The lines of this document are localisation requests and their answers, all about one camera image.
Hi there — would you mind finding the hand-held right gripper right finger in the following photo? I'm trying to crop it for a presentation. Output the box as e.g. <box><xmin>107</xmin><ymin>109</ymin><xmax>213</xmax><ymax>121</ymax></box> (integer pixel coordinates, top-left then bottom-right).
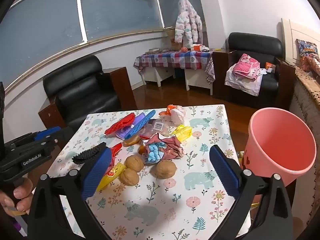
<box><xmin>209</xmin><ymin>145</ymin><xmax>294</xmax><ymax>240</ymax></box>

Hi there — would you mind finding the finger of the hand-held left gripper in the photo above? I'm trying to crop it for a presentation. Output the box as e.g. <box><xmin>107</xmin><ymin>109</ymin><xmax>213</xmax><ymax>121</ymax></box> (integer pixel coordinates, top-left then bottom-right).
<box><xmin>15</xmin><ymin>127</ymin><xmax>62</xmax><ymax>147</ymax></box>
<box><xmin>37</xmin><ymin>127</ymin><xmax>75</xmax><ymax>155</ymax></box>

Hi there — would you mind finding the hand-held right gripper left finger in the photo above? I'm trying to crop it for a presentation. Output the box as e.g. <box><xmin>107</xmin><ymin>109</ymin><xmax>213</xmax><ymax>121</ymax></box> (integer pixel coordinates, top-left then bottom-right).
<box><xmin>26</xmin><ymin>146</ymin><xmax>113</xmax><ymax>240</ymax></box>

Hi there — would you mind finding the purple wrapper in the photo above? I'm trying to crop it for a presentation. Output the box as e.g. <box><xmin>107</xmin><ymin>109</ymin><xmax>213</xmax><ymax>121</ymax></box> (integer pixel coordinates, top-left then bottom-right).
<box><xmin>115</xmin><ymin>114</ymin><xmax>145</xmax><ymax>140</ymax></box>

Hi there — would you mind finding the pink plastic bucket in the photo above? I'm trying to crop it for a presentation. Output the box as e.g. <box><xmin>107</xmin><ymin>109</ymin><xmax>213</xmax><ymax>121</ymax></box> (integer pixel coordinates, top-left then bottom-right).
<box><xmin>240</xmin><ymin>107</ymin><xmax>317</xmax><ymax>187</ymax></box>

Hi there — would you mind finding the clear barcode wrapper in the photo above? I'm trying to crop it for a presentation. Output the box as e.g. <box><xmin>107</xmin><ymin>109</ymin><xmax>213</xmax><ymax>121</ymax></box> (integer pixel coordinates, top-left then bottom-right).
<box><xmin>144</xmin><ymin>119</ymin><xmax>175</xmax><ymax>138</ymax></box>

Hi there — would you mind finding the person's left hand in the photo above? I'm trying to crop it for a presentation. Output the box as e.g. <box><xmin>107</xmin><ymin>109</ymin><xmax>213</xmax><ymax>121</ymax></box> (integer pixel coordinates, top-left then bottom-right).
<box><xmin>0</xmin><ymin>177</ymin><xmax>34</xmax><ymax>217</ymax></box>

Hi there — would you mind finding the yellow and red wrapper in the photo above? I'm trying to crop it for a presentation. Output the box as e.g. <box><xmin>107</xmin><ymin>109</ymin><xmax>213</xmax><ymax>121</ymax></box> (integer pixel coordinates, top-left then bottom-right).
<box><xmin>96</xmin><ymin>162</ymin><xmax>125</xmax><ymax>192</ymax></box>

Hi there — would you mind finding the yellow printed mat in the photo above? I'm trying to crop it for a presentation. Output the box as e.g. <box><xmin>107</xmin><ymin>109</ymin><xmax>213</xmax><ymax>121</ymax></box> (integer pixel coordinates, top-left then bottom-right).
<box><xmin>236</xmin><ymin>151</ymin><xmax>250</xmax><ymax>167</ymax></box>

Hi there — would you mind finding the orange-brown wrapper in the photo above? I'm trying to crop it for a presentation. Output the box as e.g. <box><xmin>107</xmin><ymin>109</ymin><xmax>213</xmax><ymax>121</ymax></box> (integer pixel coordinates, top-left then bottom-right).
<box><xmin>122</xmin><ymin>134</ymin><xmax>140</xmax><ymax>147</ymax></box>

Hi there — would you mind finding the black armchair with wooden arms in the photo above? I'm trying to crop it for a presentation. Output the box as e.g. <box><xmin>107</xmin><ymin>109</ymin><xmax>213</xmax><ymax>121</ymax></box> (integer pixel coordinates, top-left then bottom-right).
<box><xmin>212</xmin><ymin>32</ymin><xmax>297</xmax><ymax>109</ymax></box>
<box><xmin>38</xmin><ymin>54</ymin><xmax>137</xmax><ymax>133</ymax></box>

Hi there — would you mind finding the red ribbed plastic piece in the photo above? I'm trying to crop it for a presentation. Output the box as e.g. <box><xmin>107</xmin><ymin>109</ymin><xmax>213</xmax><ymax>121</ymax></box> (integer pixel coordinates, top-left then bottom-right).
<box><xmin>104</xmin><ymin>112</ymin><xmax>136</xmax><ymax>135</ymax></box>

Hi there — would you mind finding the crumpled red blue wrapper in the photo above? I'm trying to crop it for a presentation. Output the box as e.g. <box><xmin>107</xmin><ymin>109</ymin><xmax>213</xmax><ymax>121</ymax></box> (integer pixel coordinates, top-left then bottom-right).
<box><xmin>141</xmin><ymin>133</ymin><xmax>187</xmax><ymax>165</ymax></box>

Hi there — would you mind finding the blue ribbed plastic piece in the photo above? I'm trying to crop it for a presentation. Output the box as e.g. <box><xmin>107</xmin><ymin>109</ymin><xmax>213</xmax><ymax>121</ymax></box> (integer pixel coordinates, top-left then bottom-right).
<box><xmin>124</xmin><ymin>110</ymin><xmax>155</xmax><ymax>140</ymax></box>

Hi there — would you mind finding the orange and white wrapper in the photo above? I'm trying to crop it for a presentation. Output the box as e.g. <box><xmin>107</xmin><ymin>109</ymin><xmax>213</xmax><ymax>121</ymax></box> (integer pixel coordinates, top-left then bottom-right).
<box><xmin>160</xmin><ymin>104</ymin><xmax>187</xmax><ymax>127</ymax></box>

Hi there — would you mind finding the white floral cloth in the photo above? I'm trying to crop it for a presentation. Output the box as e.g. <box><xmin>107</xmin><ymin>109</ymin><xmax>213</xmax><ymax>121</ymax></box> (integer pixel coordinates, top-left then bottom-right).
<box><xmin>224</xmin><ymin>64</ymin><xmax>265</xmax><ymax>97</ymax></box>

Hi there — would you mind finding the white side table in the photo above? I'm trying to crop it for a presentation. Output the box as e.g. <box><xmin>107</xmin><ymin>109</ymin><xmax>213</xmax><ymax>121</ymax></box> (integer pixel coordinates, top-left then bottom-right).
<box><xmin>141</xmin><ymin>66</ymin><xmax>213</xmax><ymax>95</ymax></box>

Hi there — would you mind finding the quilted bed mattress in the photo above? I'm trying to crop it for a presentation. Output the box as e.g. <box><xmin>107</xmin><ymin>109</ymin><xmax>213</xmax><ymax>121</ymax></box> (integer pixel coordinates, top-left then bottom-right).
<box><xmin>291</xmin><ymin>80</ymin><xmax>320</xmax><ymax>220</ymax></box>

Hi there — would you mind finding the large window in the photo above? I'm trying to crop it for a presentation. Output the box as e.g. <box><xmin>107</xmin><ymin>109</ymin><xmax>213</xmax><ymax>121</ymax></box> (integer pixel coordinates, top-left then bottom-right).
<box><xmin>0</xmin><ymin>0</ymin><xmax>205</xmax><ymax>90</ymax></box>

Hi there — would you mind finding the pink blanket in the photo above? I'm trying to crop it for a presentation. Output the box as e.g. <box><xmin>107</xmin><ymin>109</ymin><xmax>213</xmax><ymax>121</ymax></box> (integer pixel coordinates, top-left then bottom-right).
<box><xmin>232</xmin><ymin>53</ymin><xmax>260</xmax><ymax>80</ymax></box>

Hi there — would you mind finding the bed with patterned bedding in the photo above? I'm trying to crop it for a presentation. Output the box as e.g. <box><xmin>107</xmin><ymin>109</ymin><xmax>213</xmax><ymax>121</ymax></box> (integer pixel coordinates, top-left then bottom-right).
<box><xmin>294</xmin><ymin>66</ymin><xmax>320</xmax><ymax>99</ymax></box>

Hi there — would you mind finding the checkered cloth side table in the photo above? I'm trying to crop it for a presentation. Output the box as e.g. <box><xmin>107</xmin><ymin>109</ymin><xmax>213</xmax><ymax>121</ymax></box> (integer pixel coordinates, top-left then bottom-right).
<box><xmin>134</xmin><ymin>49</ymin><xmax>215</xmax><ymax>83</ymax></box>

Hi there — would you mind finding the wicker basket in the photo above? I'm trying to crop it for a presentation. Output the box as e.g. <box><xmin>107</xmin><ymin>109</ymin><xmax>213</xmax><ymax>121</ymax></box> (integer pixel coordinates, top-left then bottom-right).
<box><xmin>166</xmin><ymin>29</ymin><xmax>183</xmax><ymax>50</ymax></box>

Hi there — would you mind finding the colourful printed pillow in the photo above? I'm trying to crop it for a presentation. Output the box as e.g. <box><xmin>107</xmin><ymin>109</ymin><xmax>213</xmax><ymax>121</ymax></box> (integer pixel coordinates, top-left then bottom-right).
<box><xmin>296</xmin><ymin>39</ymin><xmax>320</xmax><ymax>75</ymax></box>

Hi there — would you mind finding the cream bed headboard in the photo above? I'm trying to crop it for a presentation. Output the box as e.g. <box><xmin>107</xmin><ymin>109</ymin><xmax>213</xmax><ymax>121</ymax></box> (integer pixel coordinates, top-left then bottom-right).
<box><xmin>281</xmin><ymin>17</ymin><xmax>320</xmax><ymax>67</ymax></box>

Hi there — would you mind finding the pink puffer jacket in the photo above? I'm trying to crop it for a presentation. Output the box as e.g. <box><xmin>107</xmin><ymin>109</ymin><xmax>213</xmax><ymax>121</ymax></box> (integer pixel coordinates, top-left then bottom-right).
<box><xmin>174</xmin><ymin>0</ymin><xmax>203</xmax><ymax>44</ymax></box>

